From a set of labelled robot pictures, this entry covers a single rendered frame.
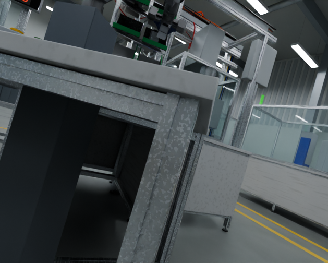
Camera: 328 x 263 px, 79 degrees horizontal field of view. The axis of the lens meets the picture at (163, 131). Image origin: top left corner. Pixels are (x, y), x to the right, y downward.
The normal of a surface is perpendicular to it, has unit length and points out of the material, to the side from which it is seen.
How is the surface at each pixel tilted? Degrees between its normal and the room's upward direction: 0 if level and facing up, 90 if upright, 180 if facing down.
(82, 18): 90
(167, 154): 90
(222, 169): 90
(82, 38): 90
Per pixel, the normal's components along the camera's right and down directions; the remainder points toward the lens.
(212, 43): 0.38, 0.10
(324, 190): -0.81, -0.25
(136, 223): -0.20, -0.07
